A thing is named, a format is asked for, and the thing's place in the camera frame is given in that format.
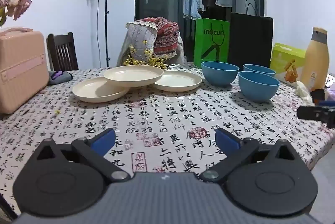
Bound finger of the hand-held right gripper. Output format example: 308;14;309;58
297;106;329;120

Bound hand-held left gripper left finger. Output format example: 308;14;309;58
35;128;131;184

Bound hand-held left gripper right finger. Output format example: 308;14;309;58
200;128;300;184

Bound cream plate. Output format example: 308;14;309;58
153;70;203;92
72;76;129;103
104;65;164;88

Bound blue bowl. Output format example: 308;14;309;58
243;64;276;77
201;61;240;87
238;71;281;103

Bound black orange pouch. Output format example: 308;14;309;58
310;88;326;105

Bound white rubber glove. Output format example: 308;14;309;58
296;81;316;106

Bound tan bottle with grey cap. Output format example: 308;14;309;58
300;27;330;91

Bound yellow-green snack box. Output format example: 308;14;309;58
269;43;307;84

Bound purple grey glove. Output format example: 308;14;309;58
48;71;73;85

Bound black paper bag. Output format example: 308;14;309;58
228;0;274;69

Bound dark wooden chair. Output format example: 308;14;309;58
46;32;79;71

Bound yellow flower branch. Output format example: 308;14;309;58
123;41;168;70

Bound green paper bag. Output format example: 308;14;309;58
194;18;231;69

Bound grey quilted lace-trimmed cloth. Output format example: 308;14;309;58
126;22;157;59

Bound pink suitcase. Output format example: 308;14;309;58
0;27;50;114

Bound red patterned blanket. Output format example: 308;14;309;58
135;17;180;59

